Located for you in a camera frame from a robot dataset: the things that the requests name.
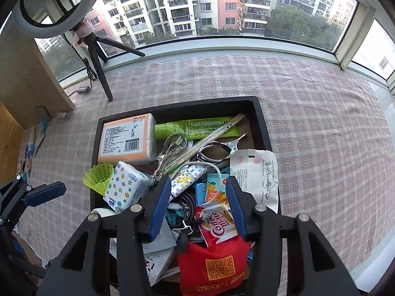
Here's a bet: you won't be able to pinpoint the white paper packet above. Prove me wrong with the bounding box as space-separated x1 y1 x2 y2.
230 149 279 213

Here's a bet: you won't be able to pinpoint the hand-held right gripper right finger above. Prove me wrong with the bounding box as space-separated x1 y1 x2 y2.
225 175 361 296

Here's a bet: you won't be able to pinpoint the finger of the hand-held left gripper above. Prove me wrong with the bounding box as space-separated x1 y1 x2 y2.
0 174 67 226

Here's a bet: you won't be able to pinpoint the red bag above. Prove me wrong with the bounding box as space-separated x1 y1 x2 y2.
177 231 251 296

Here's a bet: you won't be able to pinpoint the white ring light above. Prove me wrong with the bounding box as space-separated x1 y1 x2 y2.
12 0 107 35

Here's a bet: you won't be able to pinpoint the pink plaid cloth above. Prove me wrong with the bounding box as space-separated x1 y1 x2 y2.
15 56 391 284

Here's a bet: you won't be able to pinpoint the black tripod stand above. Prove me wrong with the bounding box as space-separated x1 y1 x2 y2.
69 32 145 102

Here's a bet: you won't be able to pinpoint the orange white paper tag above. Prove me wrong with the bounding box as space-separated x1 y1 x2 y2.
72 20 95 45

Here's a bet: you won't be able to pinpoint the green tube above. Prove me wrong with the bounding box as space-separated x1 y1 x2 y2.
154 116 244 140

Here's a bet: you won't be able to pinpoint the blue printed packets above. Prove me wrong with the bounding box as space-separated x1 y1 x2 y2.
17 120 47 178

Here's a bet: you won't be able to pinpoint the coiled black cable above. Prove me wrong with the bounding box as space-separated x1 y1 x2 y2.
168 191 198 232

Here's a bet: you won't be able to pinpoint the orange tissue pack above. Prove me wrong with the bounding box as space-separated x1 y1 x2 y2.
98 113 158 163

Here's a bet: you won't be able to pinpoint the white patterned pouch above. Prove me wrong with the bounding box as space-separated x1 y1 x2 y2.
170 164 209 198

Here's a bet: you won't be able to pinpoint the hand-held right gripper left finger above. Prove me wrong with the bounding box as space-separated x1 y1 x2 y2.
37 176 173 296

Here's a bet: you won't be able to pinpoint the black ring light cable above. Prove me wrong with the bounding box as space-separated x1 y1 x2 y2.
63 34 94 87

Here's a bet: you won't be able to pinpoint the wooden cabinet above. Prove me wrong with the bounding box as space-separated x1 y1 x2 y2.
0 15 75 185

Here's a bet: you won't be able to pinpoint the dotted tissue pack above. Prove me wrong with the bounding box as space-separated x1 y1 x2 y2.
103 161 151 212

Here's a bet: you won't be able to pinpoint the coffee creamer sachet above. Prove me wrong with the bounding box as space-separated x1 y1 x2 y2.
197 202 239 247

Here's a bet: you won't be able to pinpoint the blue orange-print packet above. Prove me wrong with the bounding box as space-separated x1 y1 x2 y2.
194 173 230 205

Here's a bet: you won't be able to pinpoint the black storage box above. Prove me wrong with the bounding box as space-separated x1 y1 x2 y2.
89 96 281 296

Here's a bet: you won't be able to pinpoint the yellow-green shuttlecock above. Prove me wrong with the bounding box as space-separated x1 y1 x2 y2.
83 162 114 195

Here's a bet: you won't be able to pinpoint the wrapped wooden chopsticks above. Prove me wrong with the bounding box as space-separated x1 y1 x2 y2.
168 114 246 173

